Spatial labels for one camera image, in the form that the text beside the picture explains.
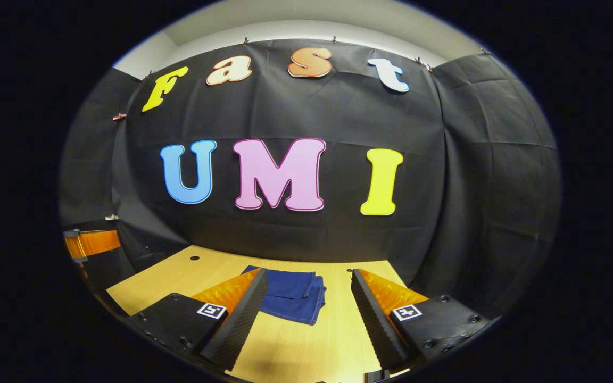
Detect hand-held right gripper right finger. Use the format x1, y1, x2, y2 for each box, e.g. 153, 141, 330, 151
350, 268, 500, 373

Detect blue denim jeans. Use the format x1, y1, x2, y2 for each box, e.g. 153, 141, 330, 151
241, 265, 328, 326

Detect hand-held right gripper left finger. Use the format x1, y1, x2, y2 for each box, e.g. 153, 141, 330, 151
127, 268, 269, 372

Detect black backdrop cloth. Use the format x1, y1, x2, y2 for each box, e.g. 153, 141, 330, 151
59, 38, 562, 321

